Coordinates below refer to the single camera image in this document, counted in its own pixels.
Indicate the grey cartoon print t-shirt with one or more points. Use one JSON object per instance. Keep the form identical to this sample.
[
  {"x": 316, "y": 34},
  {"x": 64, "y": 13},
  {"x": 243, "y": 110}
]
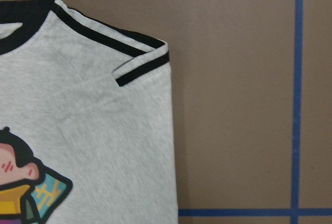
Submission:
[{"x": 86, "y": 120}]

